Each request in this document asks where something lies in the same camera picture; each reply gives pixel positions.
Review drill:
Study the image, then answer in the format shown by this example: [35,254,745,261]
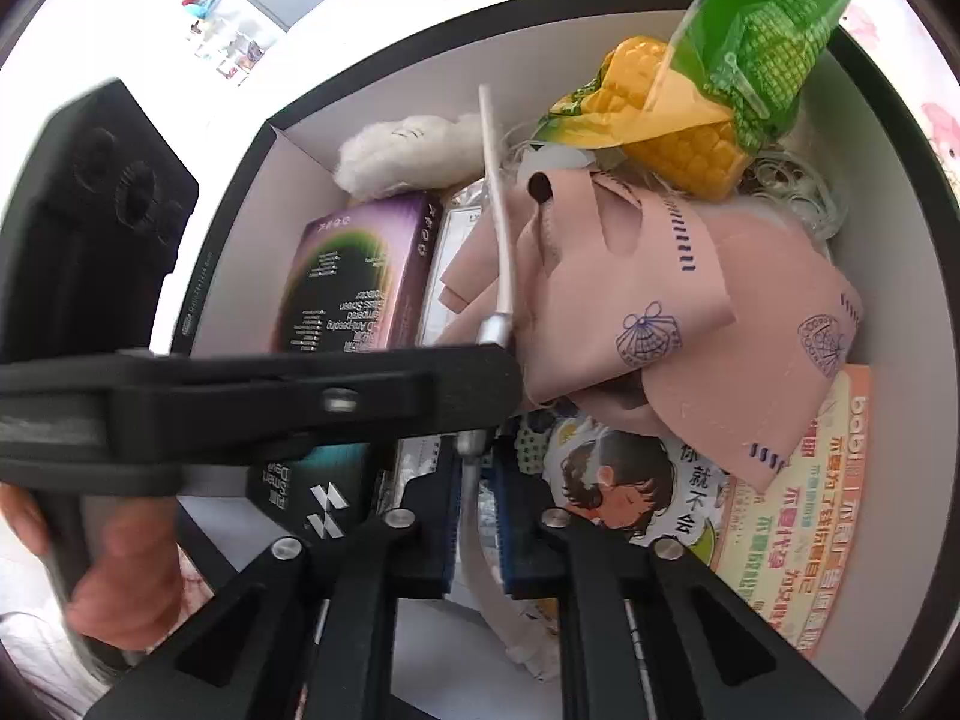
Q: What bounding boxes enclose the pink printed face mask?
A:
[641,236,865,493]
[439,169,740,407]

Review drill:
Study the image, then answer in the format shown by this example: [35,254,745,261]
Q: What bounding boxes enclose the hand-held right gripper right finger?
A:
[495,448,863,720]

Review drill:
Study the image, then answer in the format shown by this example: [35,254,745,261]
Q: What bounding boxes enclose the person's left hand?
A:
[0,481,183,652]

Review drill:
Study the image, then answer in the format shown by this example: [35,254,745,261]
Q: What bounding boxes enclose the black cardboard box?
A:
[169,0,960,720]

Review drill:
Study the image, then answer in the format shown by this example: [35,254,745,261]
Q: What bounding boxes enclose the small colourful figurines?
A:
[178,0,268,83]

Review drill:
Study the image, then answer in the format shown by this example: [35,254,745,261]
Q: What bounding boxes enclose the orange bordered flat packet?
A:
[709,364,875,658]

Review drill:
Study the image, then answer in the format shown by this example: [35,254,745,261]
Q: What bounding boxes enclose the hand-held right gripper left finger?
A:
[82,456,464,720]

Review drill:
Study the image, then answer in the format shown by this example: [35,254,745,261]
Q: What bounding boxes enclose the white fluffy plush toy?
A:
[332,112,490,194]

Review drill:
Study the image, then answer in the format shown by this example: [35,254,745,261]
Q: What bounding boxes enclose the white cloth piece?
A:
[480,577,572,683]

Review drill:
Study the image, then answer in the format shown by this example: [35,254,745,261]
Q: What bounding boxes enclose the silver white cable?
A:
[457,85,520,541]

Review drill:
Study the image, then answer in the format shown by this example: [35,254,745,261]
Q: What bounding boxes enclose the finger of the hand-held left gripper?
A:
[0,343,524,497]

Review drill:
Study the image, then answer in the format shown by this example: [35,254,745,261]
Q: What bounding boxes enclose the green corn snack packet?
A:
[529,0,860,205]

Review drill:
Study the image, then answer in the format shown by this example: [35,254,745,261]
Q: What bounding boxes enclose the purple black screen protector box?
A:
[247,191,445,542]

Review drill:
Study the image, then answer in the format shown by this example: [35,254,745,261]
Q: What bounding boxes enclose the pile of rubber bands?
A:
[741,142,850,242]

